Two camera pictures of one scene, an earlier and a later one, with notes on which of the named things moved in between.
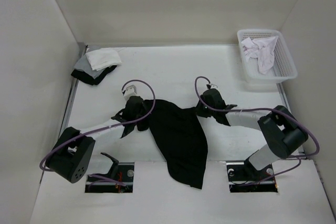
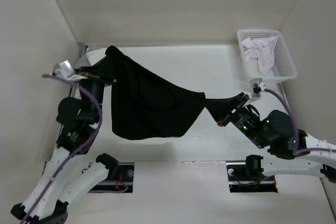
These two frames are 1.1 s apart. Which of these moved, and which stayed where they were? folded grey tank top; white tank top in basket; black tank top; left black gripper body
Moved: black tank top; left black gripper body
Stayed: folded grey tank top; white tank top in basket
